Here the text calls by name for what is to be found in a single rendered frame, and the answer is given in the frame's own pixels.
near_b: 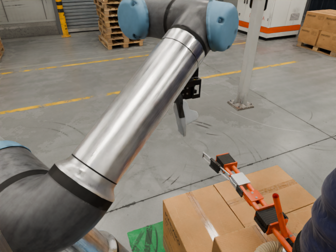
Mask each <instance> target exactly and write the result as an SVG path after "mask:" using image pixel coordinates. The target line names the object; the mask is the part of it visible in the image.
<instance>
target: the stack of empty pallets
mask: <svg viewBox="0 0 336 252"><path fill-rule="evenodd" d="M93 1H94V4H95V5H96V12H97V15H98V16H99V19H98V27H99V30H100V32H101V35H98V38H99V41H100V42H101V43H102V44H103V45H104V46H105V47H106V48H107V49H108V50H112V46H115V45H121V46H122V47H123V48H128V47H129V44H132V43H136V44H138V45H139V46H143V41H144V39H135V40H133V39H130V38H128V37H126V36H125V35H124V33H123V32H122V30H121V28H120V26H119V23H118V7H119V4H120V3H121V1H122V0H93ZM116 42H117V43H116Z"/></svg>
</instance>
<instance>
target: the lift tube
mask: <svg viewBox="0 0 336 252"><path fill-rule="evenodd" d="M299 246H300V252H336V168H335V169H334V170H333V171H332V172H331V173H330V174H329V175H328V176H327V177H326V178H325V179H324V182H323V184H322V187H321V195H320V196H319V197H318V198H317V200H316V201H315V202H314V203H313V206H312V208H311V218H310V219H309V220H308V221H307V222H306V224H305V225H304V227H303V229H302V231H301V233H300V238H299Z"/></svg>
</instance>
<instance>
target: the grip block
mask: <svg viewBox="0 0 336 252"><path fill-rule="evenodd" d="M282 213H283V217H284V221H285V226H286V225H287V223H288V217H287V216H286V215H285V213H284V212H282ZM254 220H255V222H256V223H257V224H258V226H259V227H260V229H261V230H262V231H263V233H264V234H265V233H266V235H270V234H273V233H272V231H271V229H272V228H274V227H276V228H277V230H278V231H281V230H280V226H279V222H278V217H277V213H276V209H275V204H274V203H271V204H268V205H265V206H262V207H258V208H257V209H256V212H255V215H254Z"/></svg>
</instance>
